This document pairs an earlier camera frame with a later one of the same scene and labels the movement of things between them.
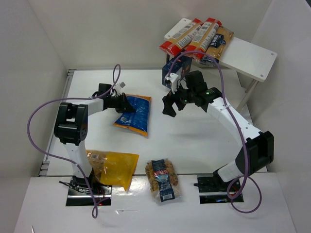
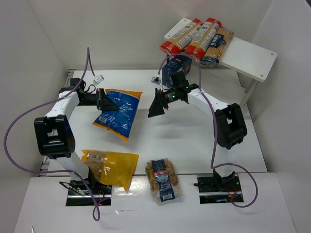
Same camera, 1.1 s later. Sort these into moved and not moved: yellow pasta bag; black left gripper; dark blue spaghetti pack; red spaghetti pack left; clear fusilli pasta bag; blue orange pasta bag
Moved: black left gripper; blue orange pasta bag
Not moved: dark blue spaghetti pack; red spaghetti pack left; yellow pasta bag; clear fusilli pasta bag
